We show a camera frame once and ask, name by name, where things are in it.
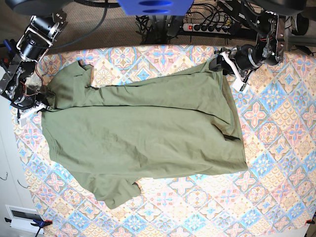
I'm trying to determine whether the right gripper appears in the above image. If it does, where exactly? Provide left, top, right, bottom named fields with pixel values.
left=10, top=90, right=56, bottom=111

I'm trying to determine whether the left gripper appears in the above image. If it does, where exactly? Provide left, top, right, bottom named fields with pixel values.
left=208, top=44, right=259, bottom=77

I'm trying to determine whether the olive green t-shirt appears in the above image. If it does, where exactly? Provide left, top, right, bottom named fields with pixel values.
left=41, top=62, right=248, bottom=209

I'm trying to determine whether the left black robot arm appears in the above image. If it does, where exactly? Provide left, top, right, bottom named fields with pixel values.
left=209, top=0, right=307, bottom=77

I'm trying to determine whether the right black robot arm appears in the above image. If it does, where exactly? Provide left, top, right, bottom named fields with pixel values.
left=0, top=0, right=69, bottom=111

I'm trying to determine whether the white power strip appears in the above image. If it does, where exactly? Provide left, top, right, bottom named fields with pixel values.
left=182, top=23, right=229, bottom=34

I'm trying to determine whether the lower left table clamp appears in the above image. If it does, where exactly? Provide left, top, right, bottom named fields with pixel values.
left=4, top=218, right=52, bottom=229

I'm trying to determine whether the patterned tile tablecloth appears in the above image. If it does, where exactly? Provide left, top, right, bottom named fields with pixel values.
left=0, top=53, right=316, bottom=237

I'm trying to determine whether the lower right orange clamp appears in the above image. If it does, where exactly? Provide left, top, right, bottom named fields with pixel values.
left=306, top=219, right=316, bottom=225

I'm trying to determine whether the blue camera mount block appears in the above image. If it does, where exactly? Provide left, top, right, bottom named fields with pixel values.
left=117, top=0, right=194, bottom=16

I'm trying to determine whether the white wall outlet box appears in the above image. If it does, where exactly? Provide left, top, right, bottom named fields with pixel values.
left=5, top=204, right=42, bottom=234

